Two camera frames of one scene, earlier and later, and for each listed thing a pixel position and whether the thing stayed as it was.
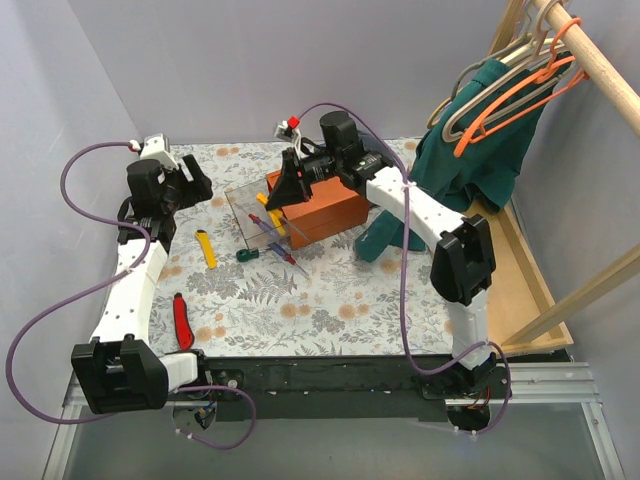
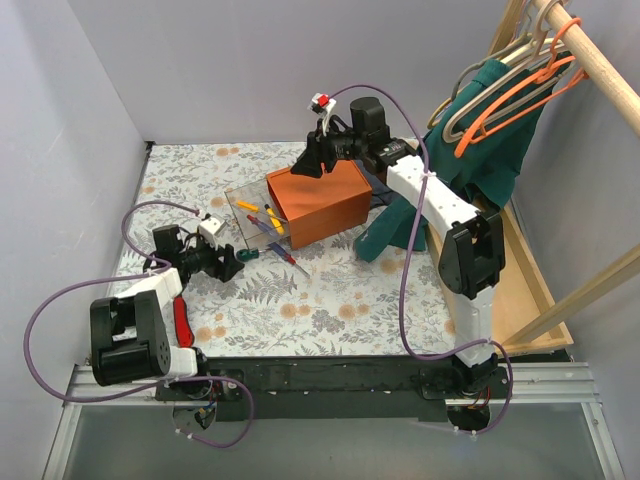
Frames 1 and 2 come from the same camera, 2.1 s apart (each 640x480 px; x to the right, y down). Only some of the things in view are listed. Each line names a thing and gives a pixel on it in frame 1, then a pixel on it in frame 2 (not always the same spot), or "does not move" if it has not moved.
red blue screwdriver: [263, 225] does not move
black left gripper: [186, 177] -> [220, 260]
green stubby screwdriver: [245, 255] does not move
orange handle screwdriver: [262, 198] -> [247, 205]
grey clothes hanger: [488, 59] does not move
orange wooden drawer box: [333, 204] does not move
